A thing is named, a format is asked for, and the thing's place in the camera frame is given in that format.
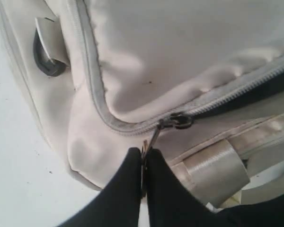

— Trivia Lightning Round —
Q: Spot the cream duffel bag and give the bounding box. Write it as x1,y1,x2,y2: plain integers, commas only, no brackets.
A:
0,0,284,207

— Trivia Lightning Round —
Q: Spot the black plastic D-ring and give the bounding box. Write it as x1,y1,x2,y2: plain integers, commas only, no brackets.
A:
32,30,67,78

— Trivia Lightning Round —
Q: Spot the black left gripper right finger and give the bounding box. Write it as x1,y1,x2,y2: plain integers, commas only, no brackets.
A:
146,149,284,227

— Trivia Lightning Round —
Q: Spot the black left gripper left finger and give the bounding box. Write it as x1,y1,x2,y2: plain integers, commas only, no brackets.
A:
60,148,142,227

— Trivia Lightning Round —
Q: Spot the metal zipper pull ring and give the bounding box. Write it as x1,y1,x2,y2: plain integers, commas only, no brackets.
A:
143,113,195,158

